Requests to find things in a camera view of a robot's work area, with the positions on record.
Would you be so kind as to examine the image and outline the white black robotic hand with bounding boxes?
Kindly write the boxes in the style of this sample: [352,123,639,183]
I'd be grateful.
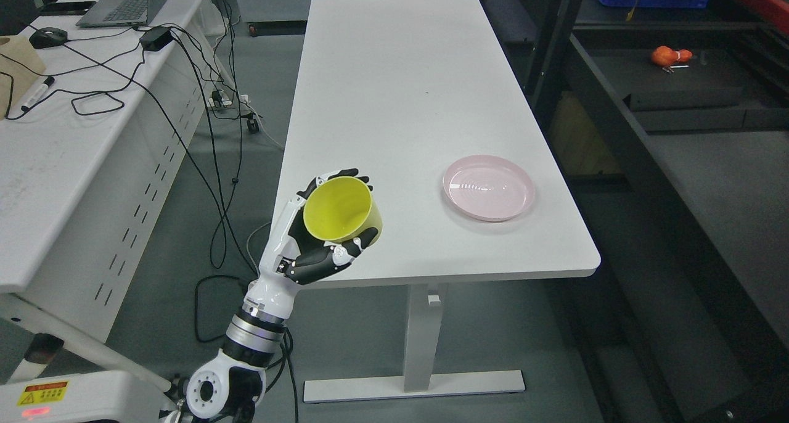
[237,168,381,322]

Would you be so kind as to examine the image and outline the yellow plastic cup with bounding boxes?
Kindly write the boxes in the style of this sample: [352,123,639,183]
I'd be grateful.
[303,176,383,243]

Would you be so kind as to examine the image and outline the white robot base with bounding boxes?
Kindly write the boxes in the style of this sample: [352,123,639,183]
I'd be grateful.
[1,371,176,422]

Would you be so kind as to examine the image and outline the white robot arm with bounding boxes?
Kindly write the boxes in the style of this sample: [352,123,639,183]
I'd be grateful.
[160,306,287,422]

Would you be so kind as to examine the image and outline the dark metal shelf rack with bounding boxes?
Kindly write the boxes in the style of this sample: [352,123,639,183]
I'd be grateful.
[483,0,787,422]

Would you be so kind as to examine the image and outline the orange toy on shelf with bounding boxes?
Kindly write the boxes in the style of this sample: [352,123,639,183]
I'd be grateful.
[650,46,693,67]

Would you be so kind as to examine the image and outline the white power strip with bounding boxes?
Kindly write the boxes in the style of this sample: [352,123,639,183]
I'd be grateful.
[206,91,249,110]

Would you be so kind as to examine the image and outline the pink plastic plate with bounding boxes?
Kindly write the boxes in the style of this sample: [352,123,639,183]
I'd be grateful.
[442,154,536,223]

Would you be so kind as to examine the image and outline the white side desk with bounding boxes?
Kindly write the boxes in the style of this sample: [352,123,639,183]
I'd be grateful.
[2,0,219,390]

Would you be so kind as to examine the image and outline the black power adapter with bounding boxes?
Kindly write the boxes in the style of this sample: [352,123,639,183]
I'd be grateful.
[140,26,174,52]

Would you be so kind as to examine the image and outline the black white marker pen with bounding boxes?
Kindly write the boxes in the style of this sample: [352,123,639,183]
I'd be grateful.
[20,76,55,113]

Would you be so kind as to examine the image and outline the grey laptop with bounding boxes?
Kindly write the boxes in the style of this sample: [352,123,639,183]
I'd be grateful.
[76,0,168,28]

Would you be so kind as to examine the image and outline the black smartphone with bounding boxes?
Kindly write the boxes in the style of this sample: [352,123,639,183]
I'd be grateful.
[38,1,96,16]

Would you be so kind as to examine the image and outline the black computer mouse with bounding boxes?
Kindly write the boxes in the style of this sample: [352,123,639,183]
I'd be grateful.
[28,27,69,49]

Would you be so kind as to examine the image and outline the beige cardboard box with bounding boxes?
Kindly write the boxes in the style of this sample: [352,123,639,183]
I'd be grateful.
[1,35,47,119]

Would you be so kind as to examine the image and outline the white table leg frame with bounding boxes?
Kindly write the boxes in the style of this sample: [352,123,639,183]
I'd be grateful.
[303,283,525,403]

